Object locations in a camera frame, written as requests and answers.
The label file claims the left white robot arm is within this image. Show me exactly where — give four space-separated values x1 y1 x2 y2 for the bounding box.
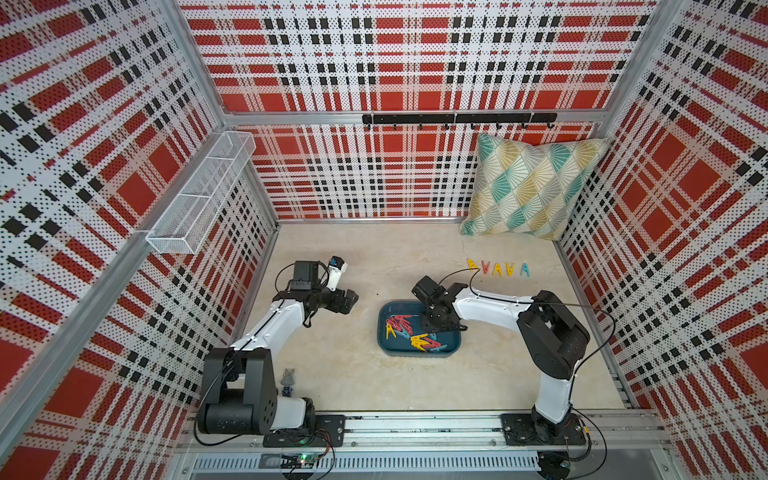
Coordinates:
196 287 358 436

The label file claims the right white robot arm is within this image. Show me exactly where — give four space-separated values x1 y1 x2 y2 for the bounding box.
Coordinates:
412 276 590 426

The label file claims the teal plastic storage tray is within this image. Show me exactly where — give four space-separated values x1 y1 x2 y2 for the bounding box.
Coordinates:
377 300 461 358

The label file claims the yellow clothespin in tray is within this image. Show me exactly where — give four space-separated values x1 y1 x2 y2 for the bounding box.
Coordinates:
410 334 443 352

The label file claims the pink clothespin in tray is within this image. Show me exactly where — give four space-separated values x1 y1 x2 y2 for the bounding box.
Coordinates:
387 315 413 337

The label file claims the grey rabbit figurine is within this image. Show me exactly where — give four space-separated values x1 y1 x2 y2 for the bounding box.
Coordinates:
280 368 295 397

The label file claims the patterned green yellow pillow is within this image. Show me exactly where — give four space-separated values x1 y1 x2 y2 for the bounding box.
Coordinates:
460 134 610 241

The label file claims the green circuit board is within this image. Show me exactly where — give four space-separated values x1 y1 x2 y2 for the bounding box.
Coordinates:
280 453 319 470

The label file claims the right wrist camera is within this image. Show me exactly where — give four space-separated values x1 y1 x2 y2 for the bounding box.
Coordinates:
412 276 446 308

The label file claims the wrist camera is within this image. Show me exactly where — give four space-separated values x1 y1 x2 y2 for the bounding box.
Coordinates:
289 260 320 291
412 276 446 308

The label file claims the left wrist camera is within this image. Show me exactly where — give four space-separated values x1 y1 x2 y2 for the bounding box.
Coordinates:
289 260 320 291

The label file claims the white wire mesh shelf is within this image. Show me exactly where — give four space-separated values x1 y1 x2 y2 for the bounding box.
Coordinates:
147 131 255 255

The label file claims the black hook rail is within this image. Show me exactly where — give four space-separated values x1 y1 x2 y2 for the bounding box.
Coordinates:
362 112 558 126

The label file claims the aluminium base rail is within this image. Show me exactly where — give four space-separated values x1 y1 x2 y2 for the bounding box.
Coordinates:
167 409 686 479

